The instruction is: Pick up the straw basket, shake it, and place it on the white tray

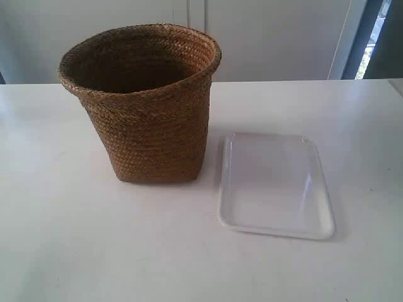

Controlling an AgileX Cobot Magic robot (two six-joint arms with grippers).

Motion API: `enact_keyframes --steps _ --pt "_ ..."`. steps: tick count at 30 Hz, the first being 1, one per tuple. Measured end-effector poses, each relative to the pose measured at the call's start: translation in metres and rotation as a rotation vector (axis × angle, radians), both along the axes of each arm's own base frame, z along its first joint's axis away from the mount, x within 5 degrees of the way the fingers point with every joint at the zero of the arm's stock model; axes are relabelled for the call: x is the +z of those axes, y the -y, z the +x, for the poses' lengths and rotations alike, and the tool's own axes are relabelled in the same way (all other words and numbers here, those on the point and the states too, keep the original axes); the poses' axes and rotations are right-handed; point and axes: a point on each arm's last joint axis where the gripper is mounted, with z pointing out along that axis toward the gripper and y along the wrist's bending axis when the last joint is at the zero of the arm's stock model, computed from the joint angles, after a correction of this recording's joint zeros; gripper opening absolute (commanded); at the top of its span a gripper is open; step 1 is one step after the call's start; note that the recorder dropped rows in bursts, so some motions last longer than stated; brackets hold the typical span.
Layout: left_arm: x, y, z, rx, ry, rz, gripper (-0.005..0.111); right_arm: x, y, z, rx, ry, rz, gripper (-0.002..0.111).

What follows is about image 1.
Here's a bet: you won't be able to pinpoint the white rectangular plastic tray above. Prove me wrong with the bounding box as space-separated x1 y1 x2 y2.
218 132 336 240

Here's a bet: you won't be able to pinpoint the brown woven wicker basket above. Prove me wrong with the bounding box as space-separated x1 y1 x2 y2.
57 23 222 182

